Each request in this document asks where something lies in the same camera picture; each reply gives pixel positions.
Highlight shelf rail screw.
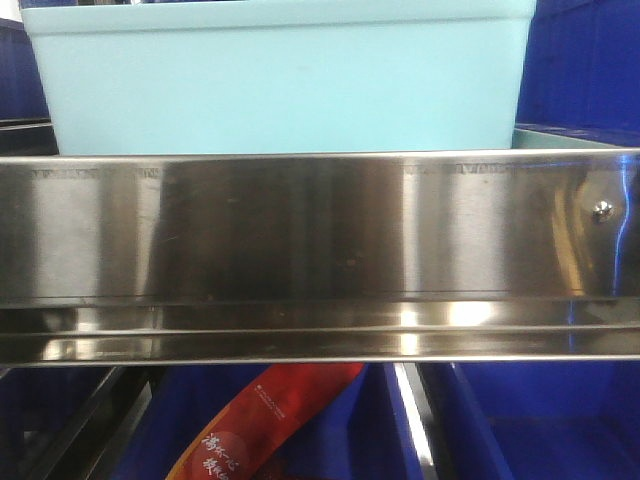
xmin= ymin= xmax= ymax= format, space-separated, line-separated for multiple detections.
xmin=591 ymin=199 xmax=616 ymax=224

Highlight dark blue bin upper left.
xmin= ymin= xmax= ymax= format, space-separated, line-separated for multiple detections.
xmin=1 ymin=19 xmax=49 ymax=120

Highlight light blue plastic bin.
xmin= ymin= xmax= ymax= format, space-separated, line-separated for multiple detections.
xmin=22 ymin=1 xmax=536 ymax=155

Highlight stainless steel shelf rail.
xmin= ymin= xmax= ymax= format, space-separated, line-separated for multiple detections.
xmin=1 ymin=148 xmax=639 ymax=366

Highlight dark blue storage bin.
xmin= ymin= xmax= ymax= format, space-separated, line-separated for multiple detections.
xmin=107 ymin=364 xmax=422 ymax=479

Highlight red snack bag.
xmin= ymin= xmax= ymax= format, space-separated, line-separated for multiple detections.
xmin=166 ymin=362 xmax=364 ymax=479

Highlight dark blue bin upper right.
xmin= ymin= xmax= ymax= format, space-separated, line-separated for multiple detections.
xmin=516 ymin=0 xmax=639 ymax=147

